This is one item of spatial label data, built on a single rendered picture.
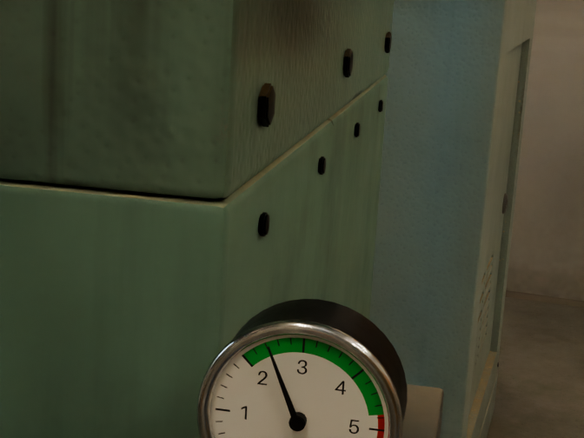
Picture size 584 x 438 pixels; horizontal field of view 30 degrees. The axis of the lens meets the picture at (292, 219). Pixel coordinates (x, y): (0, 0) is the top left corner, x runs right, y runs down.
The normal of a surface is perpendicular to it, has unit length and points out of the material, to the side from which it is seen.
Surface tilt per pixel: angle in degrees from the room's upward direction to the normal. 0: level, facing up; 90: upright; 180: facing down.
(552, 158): 90
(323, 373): 90
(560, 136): 90
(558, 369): 0
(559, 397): 0
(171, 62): 90
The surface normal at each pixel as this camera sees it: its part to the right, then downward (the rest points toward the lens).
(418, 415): 0.06, -0.97
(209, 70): -0.18, 0.21
